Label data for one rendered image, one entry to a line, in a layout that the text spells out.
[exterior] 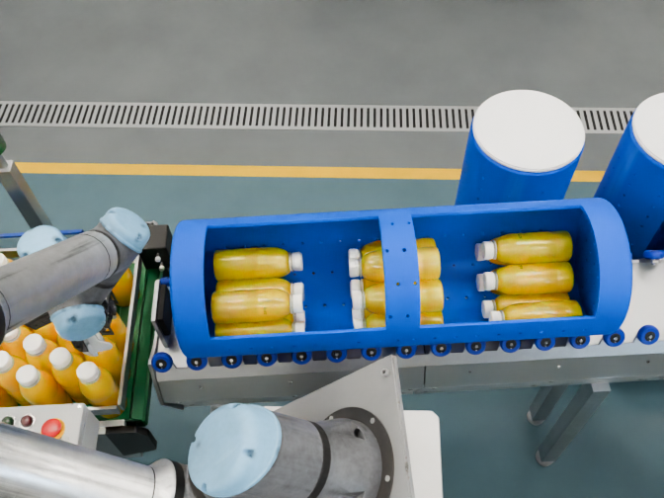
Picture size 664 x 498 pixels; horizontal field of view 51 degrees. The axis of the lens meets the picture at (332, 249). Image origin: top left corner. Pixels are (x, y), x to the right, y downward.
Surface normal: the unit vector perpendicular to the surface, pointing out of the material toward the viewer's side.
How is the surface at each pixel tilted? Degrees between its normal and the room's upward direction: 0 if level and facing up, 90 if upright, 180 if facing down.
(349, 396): 45
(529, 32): 0
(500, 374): 70
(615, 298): 59
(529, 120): 0
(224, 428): 38
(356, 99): 0
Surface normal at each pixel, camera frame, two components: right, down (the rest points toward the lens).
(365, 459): 0.45, -0.43
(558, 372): 0.04, 0.59
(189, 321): 0.03, 0.38
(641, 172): -0.83, 0.47
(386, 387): -0.72, -0.35
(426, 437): -0.02, -0.56
